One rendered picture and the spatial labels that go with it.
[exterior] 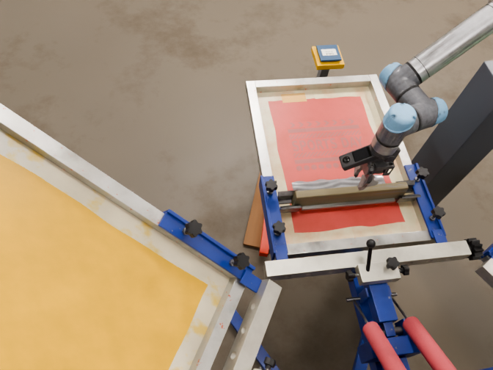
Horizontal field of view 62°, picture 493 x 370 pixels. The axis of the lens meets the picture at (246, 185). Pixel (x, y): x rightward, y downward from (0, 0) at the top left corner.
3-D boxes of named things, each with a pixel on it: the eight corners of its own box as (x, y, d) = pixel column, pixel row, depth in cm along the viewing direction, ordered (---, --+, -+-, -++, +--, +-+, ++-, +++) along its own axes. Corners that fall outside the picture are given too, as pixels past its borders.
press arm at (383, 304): (359, 271, 135) (363, 266, 131) (376, 269, 136) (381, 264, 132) (373, 325, 127) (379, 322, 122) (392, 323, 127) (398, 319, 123)
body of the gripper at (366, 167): (388, 177, 131) (403, 156, 120) (362, 179, 130) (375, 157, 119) (381, 157, 134) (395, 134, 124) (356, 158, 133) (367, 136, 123)
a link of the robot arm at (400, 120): (426, 117, 108) (400, 127, 105) (409, 142, 117) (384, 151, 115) (408, 96, 111) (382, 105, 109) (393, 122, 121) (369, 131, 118)
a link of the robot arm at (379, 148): (379, 149, 115) (371, 125, 119) (374, 158, 119) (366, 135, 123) (405, 147, 116) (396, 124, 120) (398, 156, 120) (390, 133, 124)
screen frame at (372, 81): (245, 87, 178) (246, 81, 175) (373, 80, 185) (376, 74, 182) (275, 260, 139) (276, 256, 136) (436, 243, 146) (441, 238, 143)
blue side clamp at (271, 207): (258, 185, 155) (260, 175, 149) (271, 183, 156) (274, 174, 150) (271, 260, 141) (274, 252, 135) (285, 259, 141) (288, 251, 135)
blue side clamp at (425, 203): (397, 173, 162) (405, 163, 156) (410, 172, 163) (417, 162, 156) (424, 244, 147) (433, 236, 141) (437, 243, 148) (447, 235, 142)
